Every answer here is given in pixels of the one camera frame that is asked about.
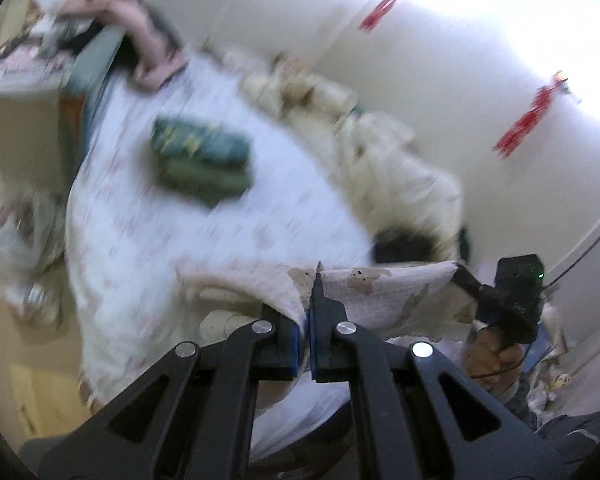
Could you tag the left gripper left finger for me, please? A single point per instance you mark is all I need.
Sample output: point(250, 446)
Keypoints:
point(266, 350)

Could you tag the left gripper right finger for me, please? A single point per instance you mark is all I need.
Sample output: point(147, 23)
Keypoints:
point(341, 351)

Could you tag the pink bear print pants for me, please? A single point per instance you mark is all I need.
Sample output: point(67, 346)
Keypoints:
point(393, 301)

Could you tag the right forearm grey sleeve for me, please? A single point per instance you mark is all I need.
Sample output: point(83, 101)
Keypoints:
point(574, 438)

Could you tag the right hand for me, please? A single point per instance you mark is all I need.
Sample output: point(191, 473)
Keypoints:
point(489, 364)

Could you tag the cream rumpled duvet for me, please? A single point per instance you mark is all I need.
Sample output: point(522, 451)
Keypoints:
point(369, 154)

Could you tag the white floral bed sheet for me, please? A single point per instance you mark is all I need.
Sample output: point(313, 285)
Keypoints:
point(134, 247)

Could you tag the folded green clothes stack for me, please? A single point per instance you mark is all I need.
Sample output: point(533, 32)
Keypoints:
point(202, 159)

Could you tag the red wall decoration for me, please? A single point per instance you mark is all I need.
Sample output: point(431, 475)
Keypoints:
point(527, 122)

